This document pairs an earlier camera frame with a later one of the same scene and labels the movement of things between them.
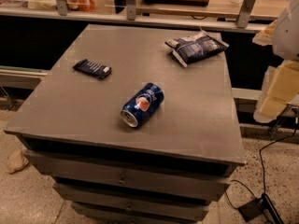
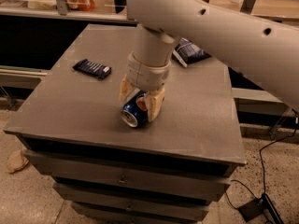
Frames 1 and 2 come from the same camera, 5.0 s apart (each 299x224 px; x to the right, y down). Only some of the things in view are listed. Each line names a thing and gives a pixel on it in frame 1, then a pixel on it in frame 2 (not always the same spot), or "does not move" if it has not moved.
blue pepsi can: (139, 107) does not move
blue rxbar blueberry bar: (92, 68) does not move
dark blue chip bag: (195, 48) does not move
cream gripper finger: (265, 37) -> (140, 77)
